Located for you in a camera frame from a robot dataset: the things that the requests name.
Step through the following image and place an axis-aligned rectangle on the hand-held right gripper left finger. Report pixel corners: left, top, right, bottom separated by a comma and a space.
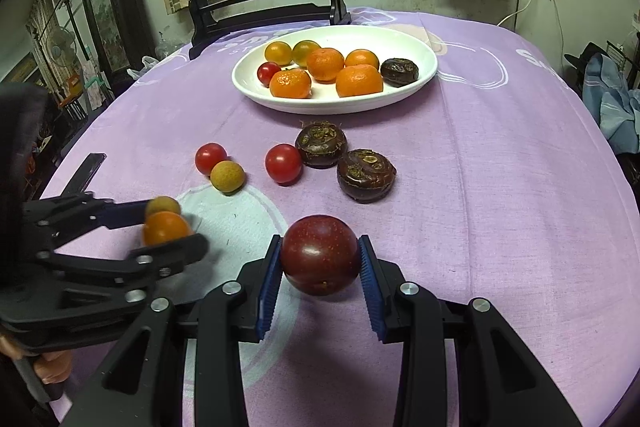
60, 234, 283, 427

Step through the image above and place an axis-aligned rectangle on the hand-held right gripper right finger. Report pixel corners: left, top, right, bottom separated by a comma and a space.
357, 234, 571, 427

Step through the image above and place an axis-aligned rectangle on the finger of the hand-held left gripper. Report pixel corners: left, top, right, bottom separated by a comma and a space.
22, 192, 150, 254
50, 234, 210, 290

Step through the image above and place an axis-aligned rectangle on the dark red plum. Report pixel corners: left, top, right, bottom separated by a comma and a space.
279, 215, 361, 297

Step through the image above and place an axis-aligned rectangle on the white oval plate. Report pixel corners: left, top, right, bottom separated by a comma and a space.
231, 25, 439, 115

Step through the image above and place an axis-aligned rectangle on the red cherry tomato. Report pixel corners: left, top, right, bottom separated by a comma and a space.
194, 143, 228, 176
264, 144, 303, 186
257, 62, 282, 88

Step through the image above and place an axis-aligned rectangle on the mandarin orange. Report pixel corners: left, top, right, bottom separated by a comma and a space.
335, 64, 384, 98
269, 68, 313, 100
306, 48, 345, 82

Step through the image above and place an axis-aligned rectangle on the dark brown water chestnut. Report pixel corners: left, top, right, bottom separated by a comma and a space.
294, 121, 348, 169
336, 149, 397, 204
380, 58, 420, 88

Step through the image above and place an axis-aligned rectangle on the small orange kumquat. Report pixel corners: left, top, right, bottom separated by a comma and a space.
264, 41, 293, 66

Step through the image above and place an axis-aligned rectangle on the smooth round orange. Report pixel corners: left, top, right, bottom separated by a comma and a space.
344, 49, 380, 70

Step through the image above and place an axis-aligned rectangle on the yellow kumquat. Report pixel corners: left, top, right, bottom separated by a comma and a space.
292, 40, 322, 68

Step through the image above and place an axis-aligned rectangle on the person's left hand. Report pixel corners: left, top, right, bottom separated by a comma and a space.
32, 349, 75, 384

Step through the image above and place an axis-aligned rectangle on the black smartphone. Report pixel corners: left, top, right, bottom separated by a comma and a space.
62, 152, 107, 198

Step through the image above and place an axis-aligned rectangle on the white plastic bag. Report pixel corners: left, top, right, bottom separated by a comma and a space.
127, 55, 161, 82

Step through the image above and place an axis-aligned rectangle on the standing fan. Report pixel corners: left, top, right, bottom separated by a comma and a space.
47, 27, 83, 72

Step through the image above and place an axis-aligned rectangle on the black tripod stand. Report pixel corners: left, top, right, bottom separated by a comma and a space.
56, 0, 92, 60

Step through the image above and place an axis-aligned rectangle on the blue clothes pile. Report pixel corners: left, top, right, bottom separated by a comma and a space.
582, 53, 640, 155

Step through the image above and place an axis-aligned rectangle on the white power cable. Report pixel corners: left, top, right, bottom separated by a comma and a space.
497, 0, 538, 30

